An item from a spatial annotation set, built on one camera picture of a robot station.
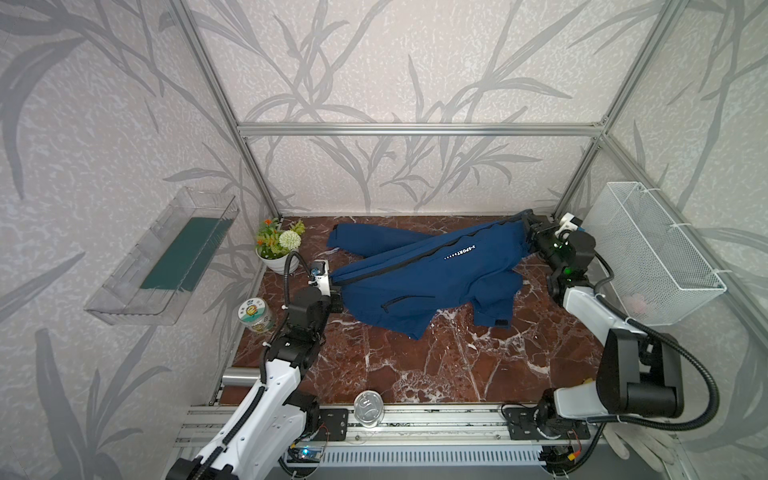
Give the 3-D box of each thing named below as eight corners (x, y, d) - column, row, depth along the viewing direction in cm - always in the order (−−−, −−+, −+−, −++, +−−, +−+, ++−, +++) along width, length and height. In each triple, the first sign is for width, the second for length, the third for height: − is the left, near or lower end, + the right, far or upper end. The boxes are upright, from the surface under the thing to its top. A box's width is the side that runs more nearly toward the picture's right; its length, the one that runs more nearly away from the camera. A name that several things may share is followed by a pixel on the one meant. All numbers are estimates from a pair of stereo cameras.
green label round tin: (245, 333, 91) (233, 322, 84) (253, 309, 96) (242, 297, 89) (271, 333, 91) (261, 322, 84) (278, 309, 96) (269, 297, 89)
